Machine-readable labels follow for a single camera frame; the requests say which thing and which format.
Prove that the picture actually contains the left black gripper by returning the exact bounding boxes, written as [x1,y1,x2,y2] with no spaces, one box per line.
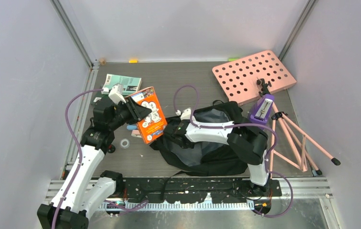
[108,96,151,131]

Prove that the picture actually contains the orange book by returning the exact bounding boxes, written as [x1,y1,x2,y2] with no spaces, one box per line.
[127,86,167,144]

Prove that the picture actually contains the teal book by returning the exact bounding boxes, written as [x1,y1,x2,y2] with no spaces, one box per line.
[102,74,142,95]

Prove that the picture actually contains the dark green book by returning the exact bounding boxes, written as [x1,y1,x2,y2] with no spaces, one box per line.
[93,95,113,111]

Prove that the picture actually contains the black backpack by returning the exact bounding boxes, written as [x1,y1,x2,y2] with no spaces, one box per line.
[150,102,251,177]

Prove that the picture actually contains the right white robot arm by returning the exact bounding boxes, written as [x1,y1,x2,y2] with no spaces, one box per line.
[163,120,270,196]

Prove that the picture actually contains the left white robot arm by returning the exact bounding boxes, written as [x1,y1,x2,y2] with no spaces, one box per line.
[37,97,152,229]

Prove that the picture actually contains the blue eraser pen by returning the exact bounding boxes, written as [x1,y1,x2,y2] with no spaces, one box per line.
[127,125,138,130]

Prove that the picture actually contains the pink correction tape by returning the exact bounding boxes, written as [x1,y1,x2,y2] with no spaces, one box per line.
[131,130,142,138]

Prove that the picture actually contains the clear tape roll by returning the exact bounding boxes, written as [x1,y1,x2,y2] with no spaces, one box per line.
[120,138,130,149]

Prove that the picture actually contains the red black stamp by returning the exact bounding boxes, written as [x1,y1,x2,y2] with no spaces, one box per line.
[106,145,116,154]

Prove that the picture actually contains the small wooden cork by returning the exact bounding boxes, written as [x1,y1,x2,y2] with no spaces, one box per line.
[99,58,106,65]

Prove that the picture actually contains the pink perforated stand board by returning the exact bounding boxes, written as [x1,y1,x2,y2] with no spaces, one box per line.
[212,50,297,105]

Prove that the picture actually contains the purple metronome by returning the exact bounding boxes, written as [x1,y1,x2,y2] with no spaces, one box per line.
[248,94,275,125]

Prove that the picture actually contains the pink tripod legs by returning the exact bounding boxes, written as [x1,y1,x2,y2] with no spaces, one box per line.
[256,78,342,177]

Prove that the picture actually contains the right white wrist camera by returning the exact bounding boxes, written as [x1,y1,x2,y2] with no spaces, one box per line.
[175,107,192,120]

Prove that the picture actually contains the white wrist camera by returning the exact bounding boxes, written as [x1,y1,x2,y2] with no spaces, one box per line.
[175,107,192,120]
[102,83,126,104]

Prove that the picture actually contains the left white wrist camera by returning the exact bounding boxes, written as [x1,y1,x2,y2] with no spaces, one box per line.
[102,83,126,104]

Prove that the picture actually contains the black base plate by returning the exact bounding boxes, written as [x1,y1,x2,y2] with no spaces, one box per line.
[111,177,282,204]

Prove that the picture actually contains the slotted aluminium rail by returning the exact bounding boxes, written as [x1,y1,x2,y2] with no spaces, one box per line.
[99,200,265,212]

